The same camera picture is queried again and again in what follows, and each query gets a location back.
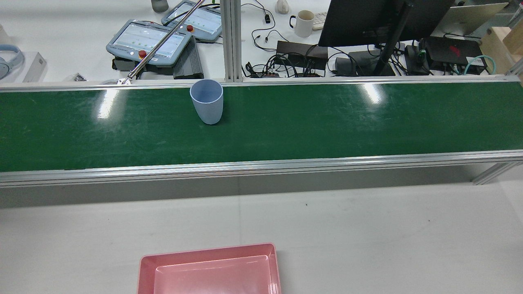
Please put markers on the light blue plastic cup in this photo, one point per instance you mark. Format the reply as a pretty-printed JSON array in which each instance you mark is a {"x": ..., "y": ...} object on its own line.
[{"x": 208, "y": 108}]

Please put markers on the pink plastic box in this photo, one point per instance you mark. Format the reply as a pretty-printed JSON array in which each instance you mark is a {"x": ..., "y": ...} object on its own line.
[{"x": 212, "y": 273}]

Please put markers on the small black adapter box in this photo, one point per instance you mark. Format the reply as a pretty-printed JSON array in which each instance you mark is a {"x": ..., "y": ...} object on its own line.
[{"x": 414, "y": 57}]

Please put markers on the white cardboard box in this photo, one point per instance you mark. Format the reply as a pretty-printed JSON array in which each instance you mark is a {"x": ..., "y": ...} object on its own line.
[{"x": 34, "y": 67}]

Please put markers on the wooden box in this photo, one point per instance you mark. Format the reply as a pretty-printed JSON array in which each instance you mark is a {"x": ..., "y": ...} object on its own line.
[{"x": 500, "y": 45}]

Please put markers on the green conveyor belt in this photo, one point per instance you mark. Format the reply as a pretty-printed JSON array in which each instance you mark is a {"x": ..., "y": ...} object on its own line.
[{"x": 286, "y": 122}]

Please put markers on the black monitor base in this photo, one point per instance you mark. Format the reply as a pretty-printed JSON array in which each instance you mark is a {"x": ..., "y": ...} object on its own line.
[{"x": 359, "y": 63}]

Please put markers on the white mug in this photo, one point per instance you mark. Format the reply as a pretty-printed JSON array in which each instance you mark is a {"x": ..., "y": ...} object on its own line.
[{"x": 304, "y": 24}]

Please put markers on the white keyboard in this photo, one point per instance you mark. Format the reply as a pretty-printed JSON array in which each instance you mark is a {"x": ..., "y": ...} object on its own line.
[{"x": 320, "y": 21}]

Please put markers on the robot teach pendant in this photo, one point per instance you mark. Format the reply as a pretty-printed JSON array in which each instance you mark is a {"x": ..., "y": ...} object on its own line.
[
  {"x": 200, "y": 20},
  {"x": 147, "y": 43}
]

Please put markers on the white computer mouse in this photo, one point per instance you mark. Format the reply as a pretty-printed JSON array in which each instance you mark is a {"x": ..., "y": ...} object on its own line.
[{"x": 282, "y": 6}]

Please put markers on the black Huawei monitor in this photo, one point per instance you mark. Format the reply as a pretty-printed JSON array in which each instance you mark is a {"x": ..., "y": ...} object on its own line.
[{"x": 359, "y": 20}]

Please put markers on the bag of black parts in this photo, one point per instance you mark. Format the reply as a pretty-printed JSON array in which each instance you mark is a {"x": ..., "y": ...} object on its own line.
[{"x": 75, "y": 76}]

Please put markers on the black device red logo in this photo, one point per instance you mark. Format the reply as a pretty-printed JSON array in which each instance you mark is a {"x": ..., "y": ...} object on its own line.
[{"x": 453, "y": 49}]

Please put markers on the aluminium conveyor leg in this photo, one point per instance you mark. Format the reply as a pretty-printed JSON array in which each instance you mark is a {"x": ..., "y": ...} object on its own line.
[{"x": 490, "y": 173}]

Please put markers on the silver laptop edge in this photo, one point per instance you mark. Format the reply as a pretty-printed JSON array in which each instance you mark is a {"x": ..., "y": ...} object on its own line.
[{"x": 470, "y": 18}]

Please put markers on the light blue headphones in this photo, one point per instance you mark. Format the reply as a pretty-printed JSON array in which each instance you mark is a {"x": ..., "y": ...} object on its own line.
[{"x": 8, "y": 61}]

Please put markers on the aluminium conveyor rail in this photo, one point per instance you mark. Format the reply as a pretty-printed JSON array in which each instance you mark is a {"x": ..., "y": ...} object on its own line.
[
  {"x": 286, "y": 165},
  {"x": 286, "y": 83}
]

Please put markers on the aluminium frame post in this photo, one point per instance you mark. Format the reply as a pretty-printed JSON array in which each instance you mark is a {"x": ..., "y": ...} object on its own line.
[{"x": 232, "y": 41}]

